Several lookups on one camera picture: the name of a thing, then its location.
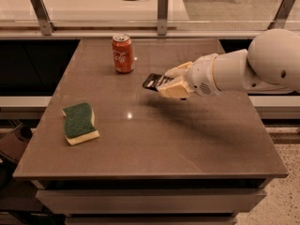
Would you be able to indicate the dark chair at left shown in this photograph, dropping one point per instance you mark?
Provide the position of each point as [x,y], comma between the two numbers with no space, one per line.
[12,147]

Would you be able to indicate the right metal railing bracket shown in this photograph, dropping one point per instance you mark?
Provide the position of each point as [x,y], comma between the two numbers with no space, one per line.
[282,14]

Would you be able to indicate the red coca-cola can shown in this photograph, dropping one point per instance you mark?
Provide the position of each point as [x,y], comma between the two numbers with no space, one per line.
[122,53]

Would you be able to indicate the metal railing bracket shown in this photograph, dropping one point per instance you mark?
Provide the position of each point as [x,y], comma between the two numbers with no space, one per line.
[162,17]
[282,14]
[44,22]

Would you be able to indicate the left metal railing bracket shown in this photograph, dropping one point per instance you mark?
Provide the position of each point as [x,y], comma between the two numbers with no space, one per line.
[44,22]

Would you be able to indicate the middle metal railing bracket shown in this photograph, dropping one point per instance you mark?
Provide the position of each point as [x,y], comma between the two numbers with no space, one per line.
[162,17]

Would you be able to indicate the grey drawer front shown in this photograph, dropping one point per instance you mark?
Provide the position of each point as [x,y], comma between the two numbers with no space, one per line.
[151,201]

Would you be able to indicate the black rxbar chocolate wrapper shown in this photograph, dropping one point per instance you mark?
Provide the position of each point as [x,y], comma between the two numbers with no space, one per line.
[153,81]

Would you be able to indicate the green and yellow sponge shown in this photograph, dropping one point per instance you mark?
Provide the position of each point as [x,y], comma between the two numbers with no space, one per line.
[79,123]

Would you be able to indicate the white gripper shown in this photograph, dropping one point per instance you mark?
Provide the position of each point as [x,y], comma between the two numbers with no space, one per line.
[202,74]

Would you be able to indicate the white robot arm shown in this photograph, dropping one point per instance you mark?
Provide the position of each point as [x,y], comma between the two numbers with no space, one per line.
[270,65]

